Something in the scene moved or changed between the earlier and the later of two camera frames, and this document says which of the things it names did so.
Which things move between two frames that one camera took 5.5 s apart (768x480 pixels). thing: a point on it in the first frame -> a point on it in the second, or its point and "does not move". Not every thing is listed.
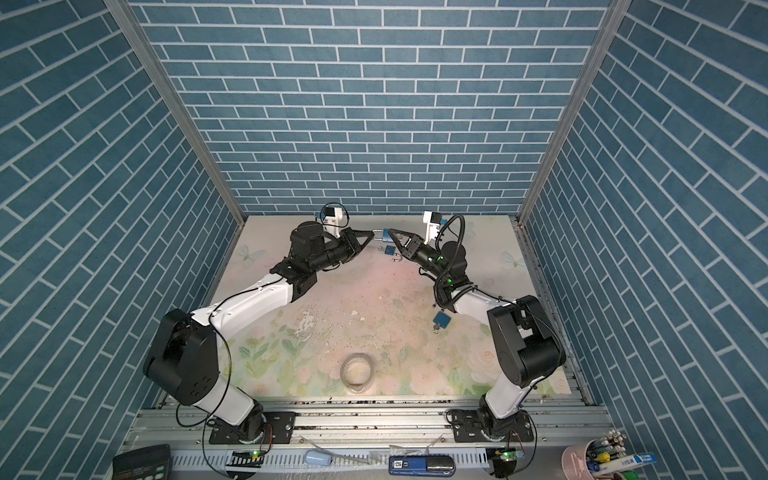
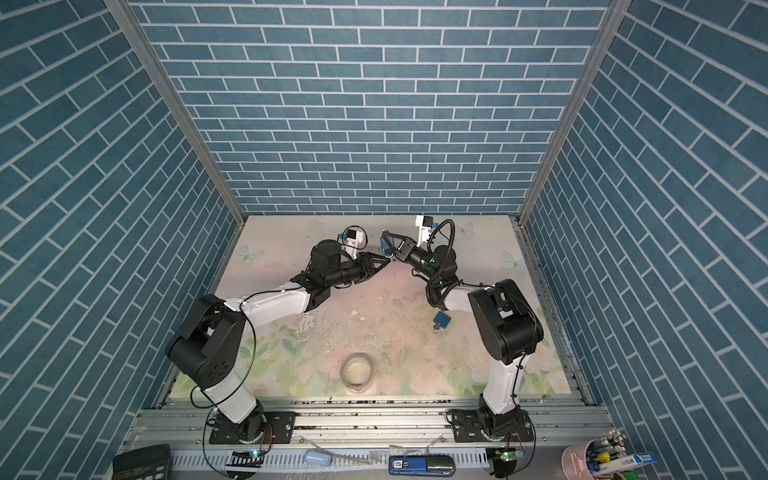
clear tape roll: (357, 373) does not move
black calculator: (149, 463) does not move
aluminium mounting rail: (370, 421) does not move
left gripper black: (351, 245) -> (363, 263)
